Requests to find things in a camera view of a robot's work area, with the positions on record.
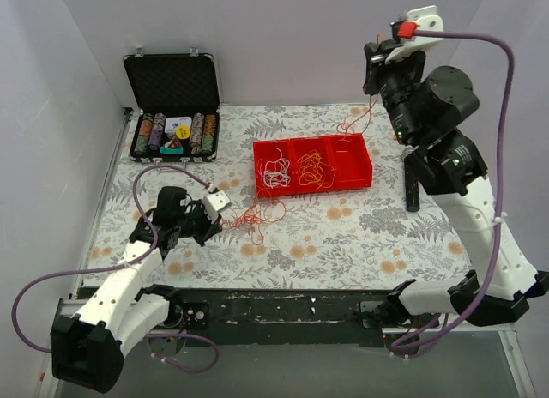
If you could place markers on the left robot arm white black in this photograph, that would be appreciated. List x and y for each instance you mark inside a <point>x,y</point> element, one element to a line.
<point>89,348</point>

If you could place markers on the black microphone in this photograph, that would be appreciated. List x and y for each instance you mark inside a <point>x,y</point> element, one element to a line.
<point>411,184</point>

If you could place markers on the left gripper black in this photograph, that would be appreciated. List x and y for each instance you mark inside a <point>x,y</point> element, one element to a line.
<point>199,226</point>

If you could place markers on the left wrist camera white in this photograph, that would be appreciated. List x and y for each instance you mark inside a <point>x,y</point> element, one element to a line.
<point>215,202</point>

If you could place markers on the floral table mat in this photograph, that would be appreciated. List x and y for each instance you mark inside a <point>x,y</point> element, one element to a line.
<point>362,239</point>

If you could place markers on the white card deck box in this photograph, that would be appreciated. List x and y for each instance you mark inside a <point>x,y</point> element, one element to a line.
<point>173,122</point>

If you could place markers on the yellow round chip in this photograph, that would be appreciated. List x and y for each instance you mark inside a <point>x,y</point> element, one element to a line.
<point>182,132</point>

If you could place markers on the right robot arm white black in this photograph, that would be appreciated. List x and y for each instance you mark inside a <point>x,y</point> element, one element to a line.
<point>425,111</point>

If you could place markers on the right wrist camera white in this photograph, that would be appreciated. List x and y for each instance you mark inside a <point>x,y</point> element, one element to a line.
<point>416,30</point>

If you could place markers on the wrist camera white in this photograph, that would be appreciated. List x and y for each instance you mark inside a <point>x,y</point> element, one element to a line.
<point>416,30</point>
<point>215,202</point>

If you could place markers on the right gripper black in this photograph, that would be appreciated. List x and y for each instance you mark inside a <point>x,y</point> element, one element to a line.
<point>378,72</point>

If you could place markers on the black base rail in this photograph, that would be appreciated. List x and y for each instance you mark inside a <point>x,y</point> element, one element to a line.
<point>236,317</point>

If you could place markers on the black poker chip case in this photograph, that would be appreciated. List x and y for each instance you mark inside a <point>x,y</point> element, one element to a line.
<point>174,85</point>

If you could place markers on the red three-compartment tray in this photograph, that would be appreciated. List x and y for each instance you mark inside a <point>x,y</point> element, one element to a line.
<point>305,165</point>

